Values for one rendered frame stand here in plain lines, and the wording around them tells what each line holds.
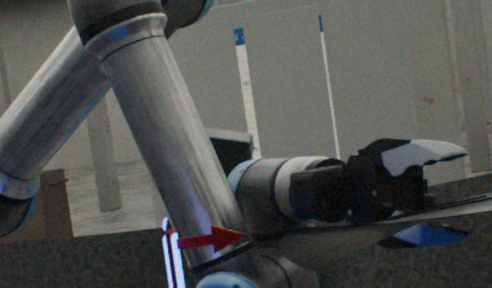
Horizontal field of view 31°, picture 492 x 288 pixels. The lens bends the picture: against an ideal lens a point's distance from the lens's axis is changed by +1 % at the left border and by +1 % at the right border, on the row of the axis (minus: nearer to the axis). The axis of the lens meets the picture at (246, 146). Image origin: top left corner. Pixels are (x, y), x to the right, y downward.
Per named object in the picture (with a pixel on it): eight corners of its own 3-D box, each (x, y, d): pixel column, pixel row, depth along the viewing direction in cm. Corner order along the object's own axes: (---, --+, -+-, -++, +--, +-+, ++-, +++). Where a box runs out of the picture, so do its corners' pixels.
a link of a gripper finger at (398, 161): (490, 120, 81) (421, 151, 88) (446, 122, 78) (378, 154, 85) (500, 152, 80) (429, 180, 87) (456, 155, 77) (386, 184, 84)
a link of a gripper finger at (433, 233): (505, 227, 80) (430, 197, 87) (460, 233, 77) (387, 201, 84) (499, 259, 81) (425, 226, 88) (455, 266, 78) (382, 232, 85)
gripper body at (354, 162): (437, 150, 89) (357, 153, 99) (375, 154, 84) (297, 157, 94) (442, 225, 89) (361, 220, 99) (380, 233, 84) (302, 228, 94)
